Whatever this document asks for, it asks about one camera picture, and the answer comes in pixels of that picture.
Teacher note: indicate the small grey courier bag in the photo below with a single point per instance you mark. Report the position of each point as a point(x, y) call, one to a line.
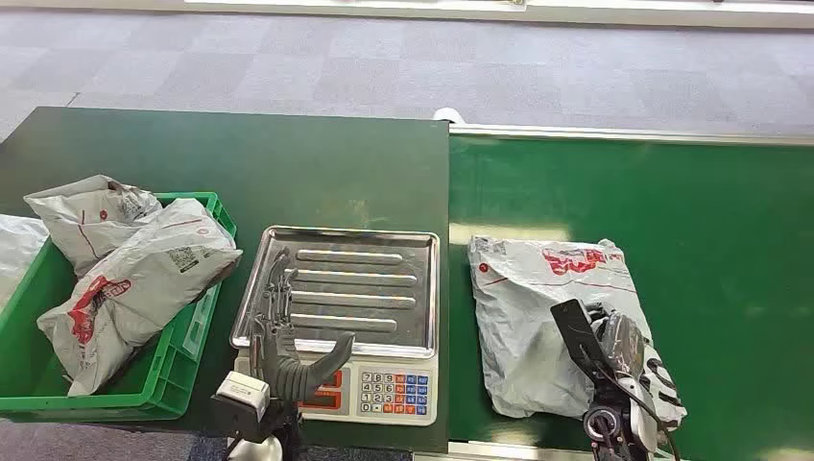
point(83, 219)

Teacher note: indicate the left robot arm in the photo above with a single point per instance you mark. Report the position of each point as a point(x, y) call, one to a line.
point(257, 448)

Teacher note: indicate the stainless steel scale tray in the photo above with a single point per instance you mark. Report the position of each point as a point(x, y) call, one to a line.
point(362, 286)

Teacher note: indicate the white electronic scale body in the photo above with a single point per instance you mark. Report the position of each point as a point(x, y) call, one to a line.
point(388, 394)

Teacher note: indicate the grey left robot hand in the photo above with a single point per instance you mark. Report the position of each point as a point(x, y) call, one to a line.
point(280, 353)

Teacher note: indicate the green conveyor belt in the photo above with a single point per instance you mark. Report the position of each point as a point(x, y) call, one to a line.
point(712, 254)

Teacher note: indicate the silver conveyor side rail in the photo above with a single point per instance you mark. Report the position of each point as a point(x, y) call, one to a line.
point(496, 452)
point(636, 134)

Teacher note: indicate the large grey courier bag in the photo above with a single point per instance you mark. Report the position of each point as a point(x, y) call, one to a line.
point(146, 280)

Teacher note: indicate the green plastic crate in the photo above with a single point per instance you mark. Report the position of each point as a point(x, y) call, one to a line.
point(152, 382)

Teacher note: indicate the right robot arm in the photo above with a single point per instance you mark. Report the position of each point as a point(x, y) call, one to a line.
point(613, 423)

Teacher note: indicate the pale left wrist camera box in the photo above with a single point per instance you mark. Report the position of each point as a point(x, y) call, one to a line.
point(245, 391)

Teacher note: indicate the white wall ledge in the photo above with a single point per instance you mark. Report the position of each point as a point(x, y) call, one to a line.
point(636, 11)

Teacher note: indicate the white conveyor roller end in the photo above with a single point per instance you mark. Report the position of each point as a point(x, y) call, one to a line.
point(449, 115)

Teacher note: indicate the white plastic bag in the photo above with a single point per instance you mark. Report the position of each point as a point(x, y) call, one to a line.
point(16, 251)

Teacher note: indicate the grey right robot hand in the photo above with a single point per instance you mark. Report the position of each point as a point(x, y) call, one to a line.
point(620, 347)

